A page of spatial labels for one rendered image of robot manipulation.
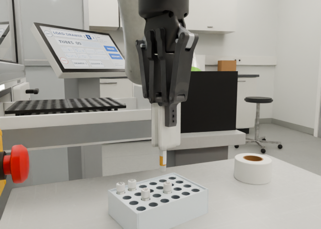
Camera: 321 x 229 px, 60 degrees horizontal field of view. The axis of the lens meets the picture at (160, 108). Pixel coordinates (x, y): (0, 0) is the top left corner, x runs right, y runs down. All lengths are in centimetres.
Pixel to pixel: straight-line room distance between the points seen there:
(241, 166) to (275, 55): 490
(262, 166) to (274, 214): 12
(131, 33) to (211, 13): 352
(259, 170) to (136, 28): 61
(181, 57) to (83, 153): 129
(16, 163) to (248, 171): 40
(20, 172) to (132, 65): 80
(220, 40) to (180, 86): 447
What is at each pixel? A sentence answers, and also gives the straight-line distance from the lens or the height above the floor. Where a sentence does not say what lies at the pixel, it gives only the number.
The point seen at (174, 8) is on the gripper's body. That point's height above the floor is 106.
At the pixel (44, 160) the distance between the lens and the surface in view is 245.
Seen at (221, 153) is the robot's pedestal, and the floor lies 68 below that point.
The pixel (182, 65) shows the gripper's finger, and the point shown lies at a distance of 39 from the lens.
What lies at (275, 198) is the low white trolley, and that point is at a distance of 53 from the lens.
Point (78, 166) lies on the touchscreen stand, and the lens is 165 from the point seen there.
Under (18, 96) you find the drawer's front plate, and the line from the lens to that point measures 82.
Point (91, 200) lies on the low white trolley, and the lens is 49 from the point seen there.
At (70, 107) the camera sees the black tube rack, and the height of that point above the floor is 90.
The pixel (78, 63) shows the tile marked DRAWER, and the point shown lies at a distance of 144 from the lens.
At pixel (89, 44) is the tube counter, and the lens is 163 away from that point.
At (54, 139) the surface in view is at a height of 85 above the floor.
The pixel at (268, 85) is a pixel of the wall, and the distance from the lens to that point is 535.
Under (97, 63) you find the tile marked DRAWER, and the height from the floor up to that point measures 100.
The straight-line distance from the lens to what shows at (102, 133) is 54.
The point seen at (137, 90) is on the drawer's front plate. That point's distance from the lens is 78.
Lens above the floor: 97
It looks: 8 degrees down
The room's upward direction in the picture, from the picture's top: straight up
